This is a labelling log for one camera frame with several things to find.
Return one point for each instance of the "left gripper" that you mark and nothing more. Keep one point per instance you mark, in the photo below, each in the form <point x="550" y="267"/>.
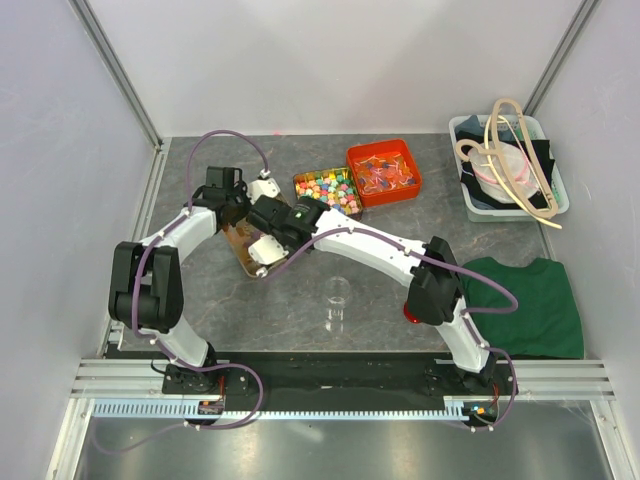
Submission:
<point x="241" y="189"/>

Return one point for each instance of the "brown tin of popsicle candies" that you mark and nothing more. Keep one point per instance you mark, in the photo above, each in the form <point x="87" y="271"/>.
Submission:
<point x="240" y="238"/>

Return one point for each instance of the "clear glass jar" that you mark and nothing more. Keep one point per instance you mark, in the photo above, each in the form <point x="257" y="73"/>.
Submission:
<point x="337" y="293"/>

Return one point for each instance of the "red jar lid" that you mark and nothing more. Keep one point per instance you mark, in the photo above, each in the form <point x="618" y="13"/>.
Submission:
<point x="409" y="315"/>

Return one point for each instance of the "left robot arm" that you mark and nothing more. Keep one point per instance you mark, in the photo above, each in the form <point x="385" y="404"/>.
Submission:
<point x="146" y="288"/>

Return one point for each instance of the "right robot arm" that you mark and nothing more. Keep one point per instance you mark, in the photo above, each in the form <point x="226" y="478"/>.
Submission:
<point x="434" y="290"/>

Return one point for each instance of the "tin of colourful star candies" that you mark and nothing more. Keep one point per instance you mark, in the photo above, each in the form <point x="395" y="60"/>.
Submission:
<point x="333" y="186"/>

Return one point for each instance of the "orange box of candies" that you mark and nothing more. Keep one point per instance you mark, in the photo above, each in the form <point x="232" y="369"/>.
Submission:
<point x="384" y="172"/>

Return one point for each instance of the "beige clothes hanger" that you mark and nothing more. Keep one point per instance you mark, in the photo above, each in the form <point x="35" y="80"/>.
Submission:
<point x="511" y="171"/>

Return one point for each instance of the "white laundry basket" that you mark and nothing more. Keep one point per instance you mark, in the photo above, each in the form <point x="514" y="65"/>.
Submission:
<point x="480" y="206"/>

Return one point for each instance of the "green cloth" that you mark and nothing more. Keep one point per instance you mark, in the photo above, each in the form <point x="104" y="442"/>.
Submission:
<point x="547" y="322"/>

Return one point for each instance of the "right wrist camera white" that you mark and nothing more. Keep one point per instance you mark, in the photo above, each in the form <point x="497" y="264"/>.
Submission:
<point x="267" y="251"/>

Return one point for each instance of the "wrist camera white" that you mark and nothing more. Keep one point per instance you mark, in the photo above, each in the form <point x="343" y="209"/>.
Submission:
<point x="267" y="251"/>
<point x="264" y="185"/>

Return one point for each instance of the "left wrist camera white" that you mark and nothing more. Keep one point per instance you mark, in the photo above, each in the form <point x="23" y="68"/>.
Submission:
<point x="264" y="185"/>

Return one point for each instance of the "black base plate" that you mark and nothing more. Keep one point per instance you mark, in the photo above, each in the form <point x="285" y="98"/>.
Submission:
<point x="344" y="379"/>

